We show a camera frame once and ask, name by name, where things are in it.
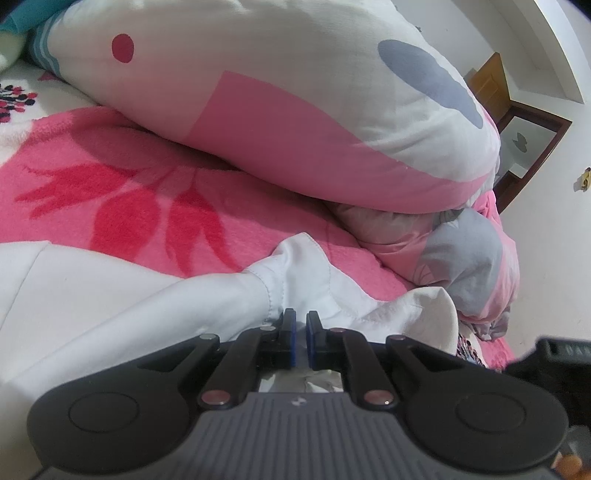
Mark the wooden door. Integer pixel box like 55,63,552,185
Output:
466,52,511,121

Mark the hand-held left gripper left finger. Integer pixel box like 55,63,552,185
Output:
141,308,297,409

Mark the white shirt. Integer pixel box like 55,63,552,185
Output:
0,233,458,402

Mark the sleeping person in blue blanket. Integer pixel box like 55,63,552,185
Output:
0,0,77,36

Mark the pink white printed duvet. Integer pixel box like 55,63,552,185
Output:
28,0,520,342

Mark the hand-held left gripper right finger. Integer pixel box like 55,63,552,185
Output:
307,310,465,409

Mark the dark door frame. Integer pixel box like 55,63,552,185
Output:
494,104,573,214

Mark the pink floral blanket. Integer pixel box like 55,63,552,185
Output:
0,60,515,370

